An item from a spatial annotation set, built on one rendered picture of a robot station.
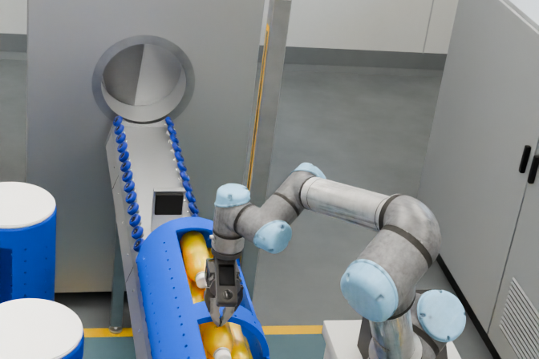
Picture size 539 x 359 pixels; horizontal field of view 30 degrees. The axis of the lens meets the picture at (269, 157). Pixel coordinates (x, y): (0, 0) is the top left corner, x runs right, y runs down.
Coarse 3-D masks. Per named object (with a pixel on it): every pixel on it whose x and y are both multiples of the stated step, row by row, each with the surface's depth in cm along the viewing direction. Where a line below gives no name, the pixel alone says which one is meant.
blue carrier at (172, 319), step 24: (144, 240) 281; (168, 240) 272; (144, 264) 273; (168, 264) 263; (144, 288) 268; (168, 288) 255; (144, 312) 267; (168, 312) 248; (192, 312) 243; (240, 312) 246; (168, 336) 241; (192, 336) 236; (264, 336) 248
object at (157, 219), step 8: (160, 192) 323; (168, 192) 324; (176, 192) 324; (152, 200) 325; (160, 200) 323; (168, 200) 323; (176, 200) 324; (152, 208) 325; (160, 208) 324; (168, 208) 325; (176, 208) 325; (152, 216) 327; (160, 216) 327; (168, 216) 328; (176, 216) 328; (152, 224) 328; (160, 224) 329
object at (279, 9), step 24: (288, 0) 316; (288, 24) 320; (264, 48) 326; (264, 72) 326; (264, 96) 330; (264, 120) 334; (264, 144) 338; (264, 168) 342; (264, 192) 347; (240, 264) 360
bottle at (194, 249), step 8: (192, 232) 281; (200, 232) 282; (184, 240) 279; (192, 240) 277; (200, 240) 278; (184, 248) 276; (192, 248) 274; (200, 248) 274; (184, 256) 274; (192, 256) 271; (200, 256) 270; (208, 256) 272; (192, 264) 269; (200, 264) 268; (192, 272) 268; (200, 272) 266
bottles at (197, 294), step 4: (192, 280) 276; (192, 284) 275; (196, 284) 275; (192, 288) 273; (196, 288) 273; (200, 288) 274; (192, 292) 271; (196, 292) 272; (200, 292) 272; (192, 296) 270; (196, 296) 270; (200, 296) 271; (192, 300) 269; (196, 300) 269; (200, 300) 270; (244, 336) 262; (248, 344) 260; (248, 348) 258; (208, 356) 248; (252, 356) 256
